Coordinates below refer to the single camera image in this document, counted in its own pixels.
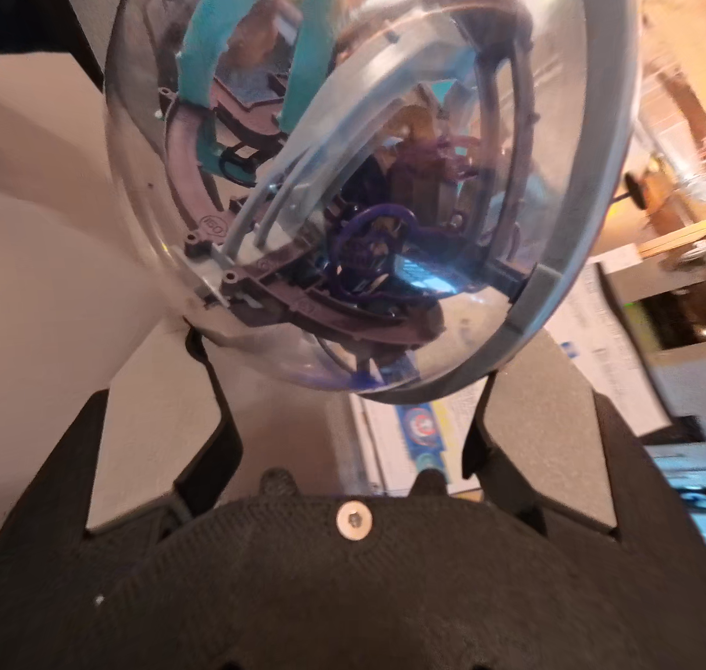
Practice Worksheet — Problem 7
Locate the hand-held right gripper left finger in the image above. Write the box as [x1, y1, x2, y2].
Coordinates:
[85, 320, 245, 535]

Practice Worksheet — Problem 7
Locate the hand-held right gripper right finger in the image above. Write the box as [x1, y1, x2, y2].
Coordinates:
[462, 325, 618, 535]

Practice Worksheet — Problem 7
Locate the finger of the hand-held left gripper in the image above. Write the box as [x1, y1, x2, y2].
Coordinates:
[72, 0, 125, 75]

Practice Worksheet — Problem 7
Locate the clear plastic maze ball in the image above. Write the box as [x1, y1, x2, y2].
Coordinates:
[104, 0, 641, 406]

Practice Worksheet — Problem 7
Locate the blue case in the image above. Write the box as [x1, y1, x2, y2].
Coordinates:
[648, 443, 706, 541]

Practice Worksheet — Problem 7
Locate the black device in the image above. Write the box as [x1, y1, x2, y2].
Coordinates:
[598, 273, 706, 352]

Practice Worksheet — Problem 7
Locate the printed instruction sheet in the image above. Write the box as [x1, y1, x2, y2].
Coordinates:
[350, 262, 671, 497]

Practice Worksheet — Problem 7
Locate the white box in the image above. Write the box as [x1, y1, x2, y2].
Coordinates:
[598, 244, 653, 301]

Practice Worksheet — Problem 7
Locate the wooden shelf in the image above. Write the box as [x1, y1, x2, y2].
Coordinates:
[634, 220, 706, 274]

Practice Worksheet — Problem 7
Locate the black round disc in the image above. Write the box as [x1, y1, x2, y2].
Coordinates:
[623, 171, 654, 210]

